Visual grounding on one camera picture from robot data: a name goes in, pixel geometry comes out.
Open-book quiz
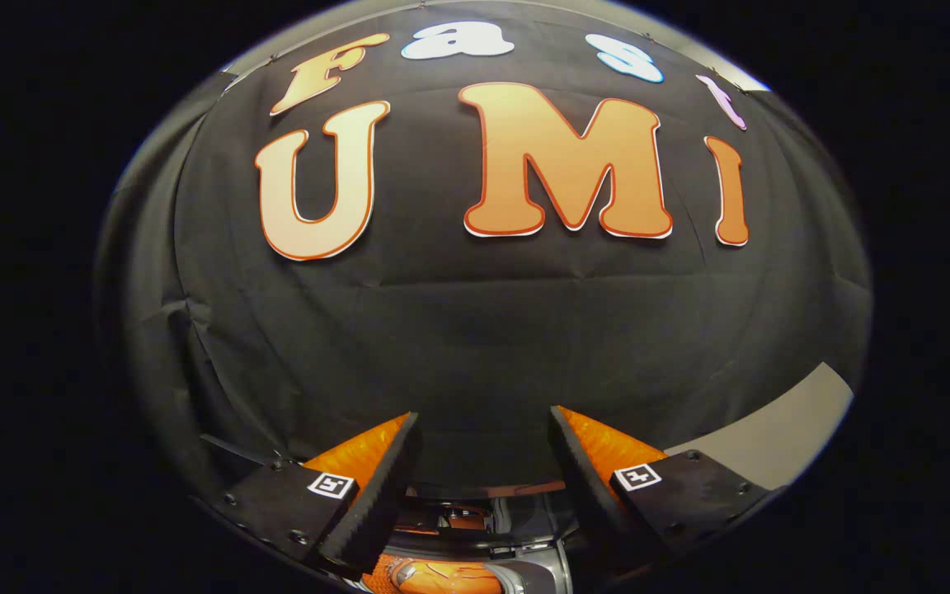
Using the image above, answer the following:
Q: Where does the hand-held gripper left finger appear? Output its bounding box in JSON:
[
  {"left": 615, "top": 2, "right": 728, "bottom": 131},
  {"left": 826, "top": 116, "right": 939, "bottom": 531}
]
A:
[{"left": 190, "top": 412, "right": 424, "bottom": 580}]

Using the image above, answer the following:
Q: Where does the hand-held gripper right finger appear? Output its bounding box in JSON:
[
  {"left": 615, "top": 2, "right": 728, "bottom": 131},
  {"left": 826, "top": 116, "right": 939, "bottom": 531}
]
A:
[{"left": 549, "top": 406, "right": 773, "bottom": 572}]

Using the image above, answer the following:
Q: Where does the yellow orange shirt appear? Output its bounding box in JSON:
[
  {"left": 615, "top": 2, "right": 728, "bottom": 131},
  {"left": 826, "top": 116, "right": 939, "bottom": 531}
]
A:
[{"left": 362, "top": 553, "right": 507, "bottom": 594}]

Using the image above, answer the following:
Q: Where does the dark washing machine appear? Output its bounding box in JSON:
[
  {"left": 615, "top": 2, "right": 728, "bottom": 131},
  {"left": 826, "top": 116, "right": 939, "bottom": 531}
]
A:
[{"left": 360, "top": 481, "right": 601, "bottom": 594}]

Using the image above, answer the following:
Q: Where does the black backdrop cloth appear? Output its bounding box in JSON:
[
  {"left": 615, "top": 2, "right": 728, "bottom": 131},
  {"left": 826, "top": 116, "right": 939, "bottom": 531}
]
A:
[{"left": 96, "top": 0, "right": 873, "bottom": 512}]

